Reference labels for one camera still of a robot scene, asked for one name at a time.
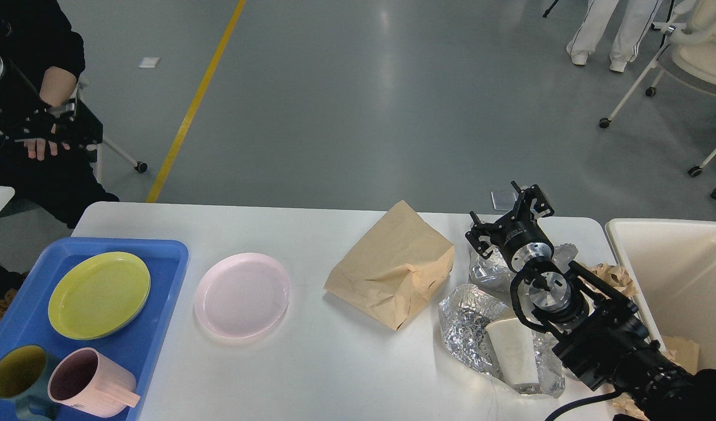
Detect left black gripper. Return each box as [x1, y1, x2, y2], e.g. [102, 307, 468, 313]
[0, 55, 104, 160]

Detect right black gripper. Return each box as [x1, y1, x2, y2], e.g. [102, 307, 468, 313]
[465, 181, 555, 272]

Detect pink mug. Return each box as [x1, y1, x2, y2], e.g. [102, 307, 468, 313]
[47, 347, 140, 418]

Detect pink plate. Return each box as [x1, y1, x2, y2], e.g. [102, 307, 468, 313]
[193, 253, 291, 340]

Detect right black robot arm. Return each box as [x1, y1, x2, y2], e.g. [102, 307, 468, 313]
[466, 182, 716, 420]

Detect seated person's hand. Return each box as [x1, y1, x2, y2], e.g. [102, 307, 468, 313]
[23, 138, 70, 161]

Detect seated person in black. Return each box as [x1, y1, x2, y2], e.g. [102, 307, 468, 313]
[0, 1, 118, 229]

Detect grey floor plate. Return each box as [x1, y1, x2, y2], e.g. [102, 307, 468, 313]
[491, 190, 519, 212]

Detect crumpled foil upper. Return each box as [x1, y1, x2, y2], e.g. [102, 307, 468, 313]
[470, 243, 579, 291]

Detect crumpled foil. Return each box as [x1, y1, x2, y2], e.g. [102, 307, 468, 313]
[439, 284, 566, 399]
[470, 243, 579, 291]

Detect crumpled foil lower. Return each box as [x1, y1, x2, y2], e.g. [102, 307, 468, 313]
[439, 284, 566, 399]

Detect white chair left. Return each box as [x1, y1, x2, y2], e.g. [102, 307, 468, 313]
[71, 76, 149, 182]

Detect white paper cup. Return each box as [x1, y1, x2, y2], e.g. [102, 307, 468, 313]
[486, 318, 539, 394]

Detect crumpled brown paper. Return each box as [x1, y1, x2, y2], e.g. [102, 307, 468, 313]
[588, 263, 639, 298]

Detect brown paper bag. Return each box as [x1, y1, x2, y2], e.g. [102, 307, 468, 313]
[323, 201, 455, 330]

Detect yellow plate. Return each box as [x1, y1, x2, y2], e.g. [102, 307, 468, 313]
[47, 251, 150, 340]

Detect cream plastic bin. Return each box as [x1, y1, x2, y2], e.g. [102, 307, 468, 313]
[605, 219, 716, 370]

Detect blue plastic tray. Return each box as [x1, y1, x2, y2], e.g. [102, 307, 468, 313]
[0, 237, 188, 395]

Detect walking person white trousers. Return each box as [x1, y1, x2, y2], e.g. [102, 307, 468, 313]
[566, 0, 666, 73]

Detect teal mug yellow inside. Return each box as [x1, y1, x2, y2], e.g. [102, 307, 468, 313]
[0, 344, 60, 420]

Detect cream office chair right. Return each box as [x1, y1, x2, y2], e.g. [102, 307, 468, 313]
[598, 1, 716, 128]

